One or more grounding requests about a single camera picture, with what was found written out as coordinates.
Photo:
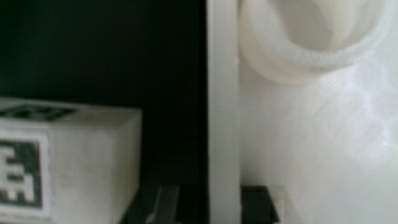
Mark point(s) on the white table leg with tag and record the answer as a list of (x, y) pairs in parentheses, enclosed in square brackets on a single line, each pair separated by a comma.
[(70, 162)]

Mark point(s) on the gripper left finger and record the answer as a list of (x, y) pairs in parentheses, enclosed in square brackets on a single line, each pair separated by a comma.
[(169, 204)]

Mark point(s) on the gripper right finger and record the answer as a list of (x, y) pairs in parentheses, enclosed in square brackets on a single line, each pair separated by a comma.
[(263, 205)]

